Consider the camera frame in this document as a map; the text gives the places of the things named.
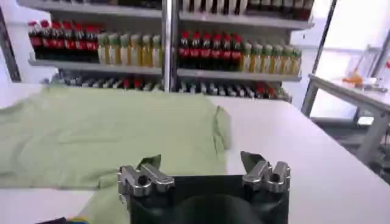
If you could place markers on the shelf rack with bottles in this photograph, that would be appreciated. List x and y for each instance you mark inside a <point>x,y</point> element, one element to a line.
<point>170,45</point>

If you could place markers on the orange object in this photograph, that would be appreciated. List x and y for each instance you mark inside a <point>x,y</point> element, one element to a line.
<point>353,79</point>

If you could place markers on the light green shirt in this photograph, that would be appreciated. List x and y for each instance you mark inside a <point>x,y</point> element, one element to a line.
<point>115,134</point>

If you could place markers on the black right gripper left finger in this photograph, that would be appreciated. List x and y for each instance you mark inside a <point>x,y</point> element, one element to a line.
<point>143,179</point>

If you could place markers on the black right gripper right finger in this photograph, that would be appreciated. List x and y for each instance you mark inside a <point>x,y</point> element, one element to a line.
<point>268,176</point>

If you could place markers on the dark blue yellow object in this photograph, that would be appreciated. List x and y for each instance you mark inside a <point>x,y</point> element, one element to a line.
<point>62,220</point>

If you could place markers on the dark vertical frame bar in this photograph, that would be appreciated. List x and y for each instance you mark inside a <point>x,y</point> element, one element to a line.
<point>8,50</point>

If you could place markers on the grey metal side table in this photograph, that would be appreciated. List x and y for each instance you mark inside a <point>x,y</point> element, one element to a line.
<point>353,103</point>

